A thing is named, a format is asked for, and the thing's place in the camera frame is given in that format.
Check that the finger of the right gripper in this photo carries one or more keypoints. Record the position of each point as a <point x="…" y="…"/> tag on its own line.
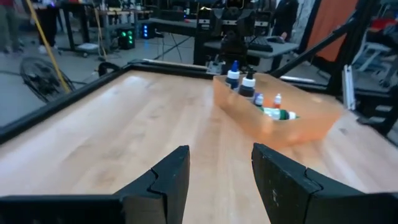
<point x="206" y="21"/>
<point x="262" y="22"/>

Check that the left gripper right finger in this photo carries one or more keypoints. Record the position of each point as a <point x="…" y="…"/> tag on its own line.
<point x="311" y="202"/>

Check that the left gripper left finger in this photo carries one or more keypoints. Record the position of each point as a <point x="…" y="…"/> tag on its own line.
<point x="93" y="208"/>

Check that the large blue food coloring bottle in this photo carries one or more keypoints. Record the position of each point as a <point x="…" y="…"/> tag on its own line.
<point x="233" y="76"/>

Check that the small grey-capped bottle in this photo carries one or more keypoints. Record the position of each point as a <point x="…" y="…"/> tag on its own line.
<point x="247" y="84"/>

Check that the orange translucent plastic bin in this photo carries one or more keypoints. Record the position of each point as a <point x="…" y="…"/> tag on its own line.
<point x="280" y="133"/>

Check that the large purple food coloring bottle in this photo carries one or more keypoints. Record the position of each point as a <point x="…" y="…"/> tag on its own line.
<point x="258" y="99"/>

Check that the small orange food coloring bottle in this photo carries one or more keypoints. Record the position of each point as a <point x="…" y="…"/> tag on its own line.
<point x="277" y="101"/>

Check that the large green food coloring bottle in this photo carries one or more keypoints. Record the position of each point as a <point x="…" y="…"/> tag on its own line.
<point x="278" y="114"/>

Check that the person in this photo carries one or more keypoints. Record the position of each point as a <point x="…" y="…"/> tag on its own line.
<point x="284" y="18"/>
<point x="9" y="25"/>
<point x="48" y="21"/>

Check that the backlit black keyboard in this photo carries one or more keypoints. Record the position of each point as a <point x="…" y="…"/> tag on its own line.
<point x="261" y="46"/>

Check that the dark grey keyboard desk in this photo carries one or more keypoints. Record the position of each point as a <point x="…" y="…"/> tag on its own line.
<point x="280" y="48"/>

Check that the device with blue lights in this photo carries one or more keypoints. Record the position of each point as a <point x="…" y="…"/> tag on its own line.
<point x="145" y="31"/>

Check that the orange panel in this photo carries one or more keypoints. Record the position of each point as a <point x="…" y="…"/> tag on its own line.
<point x="332" y="28"/>

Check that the computer with green lights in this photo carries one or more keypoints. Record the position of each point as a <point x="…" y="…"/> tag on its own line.
<point x="126" y="39"/>

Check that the white aluminium extrusion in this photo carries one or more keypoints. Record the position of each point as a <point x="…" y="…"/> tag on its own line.
<point x="348" y="87"/>

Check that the white office chair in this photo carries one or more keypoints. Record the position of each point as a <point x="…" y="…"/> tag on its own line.
<point x="376" y="46"/>

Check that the black standing desk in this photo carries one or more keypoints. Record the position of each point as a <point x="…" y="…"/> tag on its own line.
<point x="81" y="12"/>

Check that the black floor fan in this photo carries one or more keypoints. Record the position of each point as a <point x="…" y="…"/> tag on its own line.
<point x="43" y="79"/>

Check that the silver metal bracket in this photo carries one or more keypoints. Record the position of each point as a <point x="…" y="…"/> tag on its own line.
<point x="214" y="67"/>

